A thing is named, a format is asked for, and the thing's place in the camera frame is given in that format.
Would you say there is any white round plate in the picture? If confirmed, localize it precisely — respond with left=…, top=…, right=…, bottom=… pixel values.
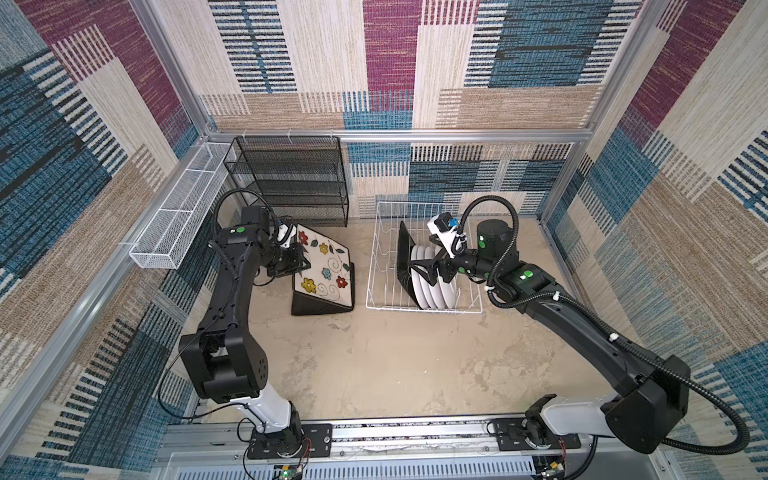
left=410, top=245, right=430, bottom=310
left=418, top=245, right=447, bottom=310
left=430, top=268, right=459, bottom=310

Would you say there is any black square plate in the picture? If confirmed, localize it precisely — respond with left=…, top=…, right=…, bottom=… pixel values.
left=395, top=221, right=420, bottom=308
left=291, top=263, right=356, bottom=316

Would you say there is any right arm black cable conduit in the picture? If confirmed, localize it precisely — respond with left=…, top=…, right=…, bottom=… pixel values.
left=455, top=195, right=751, bottom=456

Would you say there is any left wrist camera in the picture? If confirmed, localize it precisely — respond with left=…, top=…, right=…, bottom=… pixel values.
left=277, top=223, right=296, bottom=249

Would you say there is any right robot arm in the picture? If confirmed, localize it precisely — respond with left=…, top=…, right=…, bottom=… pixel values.
left=396, top=213, right=690, bottom=454

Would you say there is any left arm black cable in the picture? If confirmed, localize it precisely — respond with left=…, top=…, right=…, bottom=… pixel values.
left=157, top=188, right=295, bottom=421

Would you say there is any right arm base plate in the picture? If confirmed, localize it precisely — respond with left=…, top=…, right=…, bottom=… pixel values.
left=487, top=417, right=582, bottom=452

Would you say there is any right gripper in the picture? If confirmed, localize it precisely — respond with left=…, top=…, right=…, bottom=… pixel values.
left=407, top=242, right=497, bottom=287

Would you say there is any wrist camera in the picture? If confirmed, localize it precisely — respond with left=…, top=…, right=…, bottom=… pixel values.
left=427, top=212, right=466, bottom=258
left=277, top=223, right=296, bottom=249

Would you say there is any black mesh shelf rack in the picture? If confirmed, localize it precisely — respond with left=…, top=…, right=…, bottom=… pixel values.
left=224, top=136, right=350, bottom=226

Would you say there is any aluminium mounting rail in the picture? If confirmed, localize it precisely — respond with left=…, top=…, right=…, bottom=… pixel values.
left=150, top=414, right=682, bottom=479

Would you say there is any white wire wall basket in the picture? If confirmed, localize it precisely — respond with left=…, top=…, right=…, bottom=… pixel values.
left=129, top=143, right=230, bottom=270

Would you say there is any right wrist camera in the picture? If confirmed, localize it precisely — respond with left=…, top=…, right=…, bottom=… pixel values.
left=427, top=212, right=466, bottom=258

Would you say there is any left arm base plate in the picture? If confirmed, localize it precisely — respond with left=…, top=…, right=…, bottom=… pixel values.
left=245, top=423, right=333, bottom=460

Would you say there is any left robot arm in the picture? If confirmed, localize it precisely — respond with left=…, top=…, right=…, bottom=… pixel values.
left=179, top=206, right=305, bottom=457

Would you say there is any white wire dish rack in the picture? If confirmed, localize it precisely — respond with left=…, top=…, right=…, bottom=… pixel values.
left=366, top=201, right=483, bottom=314

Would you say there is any floral square plate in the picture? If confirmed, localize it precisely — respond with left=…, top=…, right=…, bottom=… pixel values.
left=297, top=225, right=353, bottom=278

